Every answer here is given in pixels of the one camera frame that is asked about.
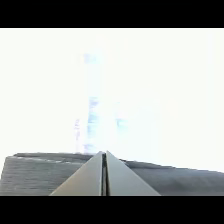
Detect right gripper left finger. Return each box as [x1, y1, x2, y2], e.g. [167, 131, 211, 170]
[49, 150, 104, 197]

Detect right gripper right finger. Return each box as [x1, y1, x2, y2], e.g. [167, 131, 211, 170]
[105, 150, 162, 197]

